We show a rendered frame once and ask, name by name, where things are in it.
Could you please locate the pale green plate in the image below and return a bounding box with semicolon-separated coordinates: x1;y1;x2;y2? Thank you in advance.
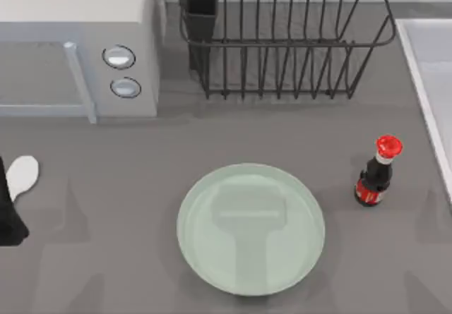
176;162;326;297

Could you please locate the small microwave knob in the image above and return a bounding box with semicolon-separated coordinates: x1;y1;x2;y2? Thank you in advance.
109;76;143;99

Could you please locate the pale microwave oven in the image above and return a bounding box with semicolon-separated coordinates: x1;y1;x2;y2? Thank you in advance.
0;0;167;124

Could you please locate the large microwave knob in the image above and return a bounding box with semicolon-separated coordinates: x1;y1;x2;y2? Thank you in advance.
102;44;137;71

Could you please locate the black cutlery holder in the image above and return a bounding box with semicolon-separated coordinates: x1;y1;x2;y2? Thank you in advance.
179;0;220;40

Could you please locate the dark bottle with red cap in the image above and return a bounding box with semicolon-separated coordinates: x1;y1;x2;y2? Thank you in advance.
354;134;404;208

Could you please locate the black wire dish rack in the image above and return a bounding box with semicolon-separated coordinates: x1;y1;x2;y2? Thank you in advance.
179;0;397;101

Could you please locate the microwave door handle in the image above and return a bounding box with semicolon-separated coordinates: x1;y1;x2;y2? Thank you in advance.
63;41;98;124

